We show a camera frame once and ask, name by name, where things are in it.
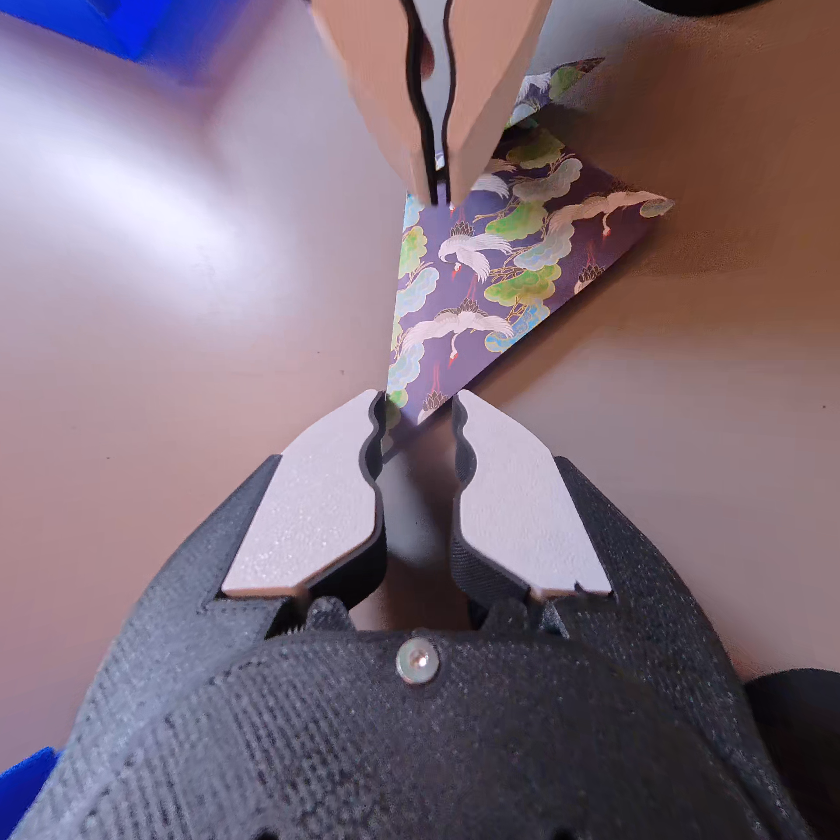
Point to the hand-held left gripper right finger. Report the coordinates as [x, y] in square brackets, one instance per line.
[525, 519]

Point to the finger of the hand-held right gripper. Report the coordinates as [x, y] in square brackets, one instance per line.
[492, 66]
[368, 66]

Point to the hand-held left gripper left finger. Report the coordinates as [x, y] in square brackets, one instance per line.
[309, 519]

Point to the purple crane patterned paper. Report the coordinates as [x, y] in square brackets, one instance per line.
[499, 276]

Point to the blue plastic bin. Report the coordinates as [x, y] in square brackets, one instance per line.
[24, 781]
[145, 26]

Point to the black textured pad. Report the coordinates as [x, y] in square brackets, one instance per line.
[709, 5]

